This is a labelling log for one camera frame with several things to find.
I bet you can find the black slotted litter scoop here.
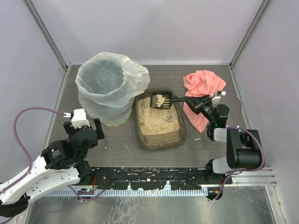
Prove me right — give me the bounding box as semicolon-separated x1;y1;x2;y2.
149;91;185;110

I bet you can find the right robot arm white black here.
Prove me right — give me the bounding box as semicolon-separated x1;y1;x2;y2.
184;95;265;178

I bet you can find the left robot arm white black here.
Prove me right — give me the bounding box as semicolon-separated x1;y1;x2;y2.
0;119;105;218

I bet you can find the dark translucent litter box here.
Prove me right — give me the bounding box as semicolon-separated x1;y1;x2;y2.
132;87;187;149

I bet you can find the beige cat litter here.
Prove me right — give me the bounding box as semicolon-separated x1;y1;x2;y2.
138;97;180;135

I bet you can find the pink cloth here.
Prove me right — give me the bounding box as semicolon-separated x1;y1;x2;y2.
183;70;226;133

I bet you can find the translucent plastic trash bag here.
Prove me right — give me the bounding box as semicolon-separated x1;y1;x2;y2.
75;52;150;127

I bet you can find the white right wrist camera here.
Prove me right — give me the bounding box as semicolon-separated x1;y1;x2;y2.
212;91;226;105

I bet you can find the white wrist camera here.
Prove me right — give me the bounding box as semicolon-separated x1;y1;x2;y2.
212;91;226;105
71;109;90;129

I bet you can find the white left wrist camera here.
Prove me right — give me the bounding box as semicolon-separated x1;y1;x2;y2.
71;109;90;129

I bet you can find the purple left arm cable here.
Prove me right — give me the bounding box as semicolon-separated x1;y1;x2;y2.
0;107;113;224

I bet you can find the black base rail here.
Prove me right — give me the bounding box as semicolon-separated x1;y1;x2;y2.
78;167;225;190

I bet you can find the grey slotted cable duct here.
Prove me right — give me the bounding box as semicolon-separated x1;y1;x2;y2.
47;187;208;197

